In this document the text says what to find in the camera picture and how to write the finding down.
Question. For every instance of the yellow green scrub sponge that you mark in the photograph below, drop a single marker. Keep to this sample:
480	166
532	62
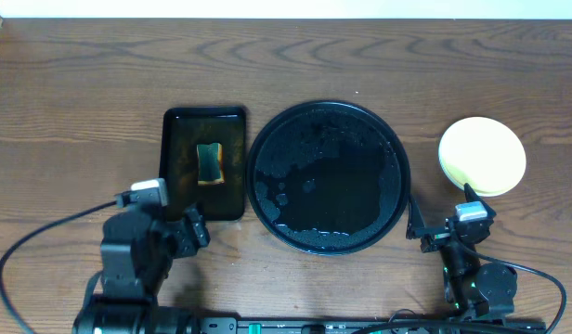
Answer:
210	164

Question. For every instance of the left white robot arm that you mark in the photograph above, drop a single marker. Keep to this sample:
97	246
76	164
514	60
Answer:
137	251

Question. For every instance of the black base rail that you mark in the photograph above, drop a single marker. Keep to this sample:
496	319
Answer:
400	325

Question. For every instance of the pale yellow plate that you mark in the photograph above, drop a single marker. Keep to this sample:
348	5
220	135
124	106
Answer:
484	154

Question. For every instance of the rectangular black tray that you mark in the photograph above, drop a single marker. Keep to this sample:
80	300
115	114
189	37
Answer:
182	130

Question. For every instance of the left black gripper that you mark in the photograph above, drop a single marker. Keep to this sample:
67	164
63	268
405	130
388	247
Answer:
184	233

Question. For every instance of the round black tray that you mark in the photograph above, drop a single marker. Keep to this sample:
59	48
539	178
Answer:
328	177

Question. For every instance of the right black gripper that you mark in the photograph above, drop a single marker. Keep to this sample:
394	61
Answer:
435	237

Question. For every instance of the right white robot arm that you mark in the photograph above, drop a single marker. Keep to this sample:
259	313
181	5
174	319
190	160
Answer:
478	291

